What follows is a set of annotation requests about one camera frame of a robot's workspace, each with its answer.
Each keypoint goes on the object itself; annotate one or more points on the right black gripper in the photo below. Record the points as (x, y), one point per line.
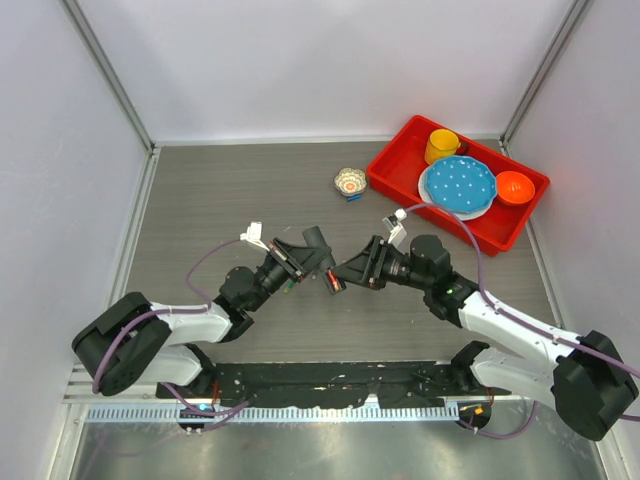
(369, 262)

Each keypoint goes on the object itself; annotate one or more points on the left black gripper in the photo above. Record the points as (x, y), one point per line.
(296, 261)

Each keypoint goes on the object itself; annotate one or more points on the black remote control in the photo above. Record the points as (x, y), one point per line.
(315, 238)

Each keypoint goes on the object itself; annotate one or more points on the red battery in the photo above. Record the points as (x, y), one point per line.
(334, 282)

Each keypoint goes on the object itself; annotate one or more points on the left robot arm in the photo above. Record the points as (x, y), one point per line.
(138, 341)

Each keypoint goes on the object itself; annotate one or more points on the small patterned bowl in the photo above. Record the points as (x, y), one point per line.
(350, 181)

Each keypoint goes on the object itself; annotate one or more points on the blue dotted plate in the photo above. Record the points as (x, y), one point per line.
(461, 184)

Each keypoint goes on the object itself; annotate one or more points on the yellow mug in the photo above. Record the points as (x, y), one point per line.
(443, 143)

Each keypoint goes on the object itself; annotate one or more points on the orange bowl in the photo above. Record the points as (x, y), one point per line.
(514, 188)

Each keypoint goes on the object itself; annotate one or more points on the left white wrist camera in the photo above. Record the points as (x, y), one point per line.
(252, 237)

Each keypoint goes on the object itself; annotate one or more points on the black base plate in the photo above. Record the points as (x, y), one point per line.
(338, 385)

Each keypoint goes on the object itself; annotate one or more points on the white cable duct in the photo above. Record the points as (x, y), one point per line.
(369, 412)

